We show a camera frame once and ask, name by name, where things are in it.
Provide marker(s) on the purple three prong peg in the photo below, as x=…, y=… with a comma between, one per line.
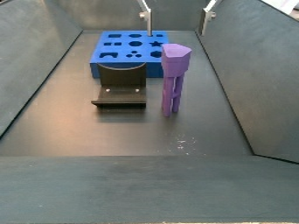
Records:
x=176, y=61

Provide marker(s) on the blue foam shape board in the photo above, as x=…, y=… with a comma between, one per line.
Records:
x=125, y=49

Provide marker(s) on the black curved holder stand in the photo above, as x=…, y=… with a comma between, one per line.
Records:
x=122, y=86

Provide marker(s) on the left metal support rod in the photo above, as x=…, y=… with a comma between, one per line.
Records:
x=146, y=15

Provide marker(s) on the metal support rod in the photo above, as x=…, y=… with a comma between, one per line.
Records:
x=146, y=15
x=208, y=15

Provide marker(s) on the right metal support rod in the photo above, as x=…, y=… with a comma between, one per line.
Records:
x=208, y=15

